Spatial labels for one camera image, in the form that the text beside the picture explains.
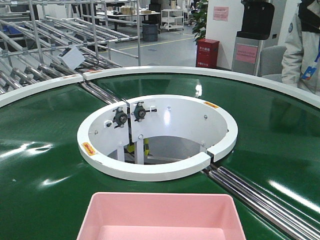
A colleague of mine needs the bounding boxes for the pink plastic bin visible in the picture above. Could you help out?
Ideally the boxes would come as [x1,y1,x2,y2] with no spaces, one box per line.
[77,192,246,240]

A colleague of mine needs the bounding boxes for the red fire extinguisher cabinet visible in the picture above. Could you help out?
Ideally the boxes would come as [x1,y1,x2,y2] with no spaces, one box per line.
[196,38,220,69]

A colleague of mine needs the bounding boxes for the dark grey stacked crates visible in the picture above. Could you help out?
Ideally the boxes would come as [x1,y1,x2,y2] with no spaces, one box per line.
[142,24,159,42]

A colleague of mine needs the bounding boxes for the green potted plant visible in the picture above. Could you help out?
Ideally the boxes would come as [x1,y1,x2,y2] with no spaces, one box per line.
[192,0,209,42]

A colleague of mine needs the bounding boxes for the white control box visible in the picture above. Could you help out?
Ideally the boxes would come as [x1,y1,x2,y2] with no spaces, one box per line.
[57,45,85,70]

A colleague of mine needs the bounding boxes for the grey stand with pink sign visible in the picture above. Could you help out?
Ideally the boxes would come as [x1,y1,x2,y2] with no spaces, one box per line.
[231,36,264,76]

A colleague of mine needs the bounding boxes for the grey upholstered chair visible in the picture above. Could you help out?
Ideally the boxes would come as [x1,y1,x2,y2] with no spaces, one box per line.
[258,45,286,83]

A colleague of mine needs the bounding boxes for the steel roller rack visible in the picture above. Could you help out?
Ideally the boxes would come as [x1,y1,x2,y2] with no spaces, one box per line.
[0,0,140,95]

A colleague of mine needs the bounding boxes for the person in white jacket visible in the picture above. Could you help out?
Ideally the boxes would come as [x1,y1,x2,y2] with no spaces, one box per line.
[281,0,320,95]

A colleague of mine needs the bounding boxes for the white outer conveyor rim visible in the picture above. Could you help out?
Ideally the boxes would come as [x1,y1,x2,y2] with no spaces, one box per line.
[0,66,320,108]

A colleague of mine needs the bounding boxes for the steel conveyor rollers front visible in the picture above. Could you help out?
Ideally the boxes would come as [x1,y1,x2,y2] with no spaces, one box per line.
[202,164,320,240]

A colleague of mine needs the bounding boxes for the white inner conveyor ring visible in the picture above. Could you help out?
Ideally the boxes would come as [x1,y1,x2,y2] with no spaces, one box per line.
[76,94,239,182]

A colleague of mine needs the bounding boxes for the white wire shelf cart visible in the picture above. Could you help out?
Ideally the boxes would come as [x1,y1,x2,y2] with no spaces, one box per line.
[160,9,184,31]

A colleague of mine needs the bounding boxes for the pink wall notice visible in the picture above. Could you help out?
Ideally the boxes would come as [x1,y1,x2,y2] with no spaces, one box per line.
[213,6,229,22]

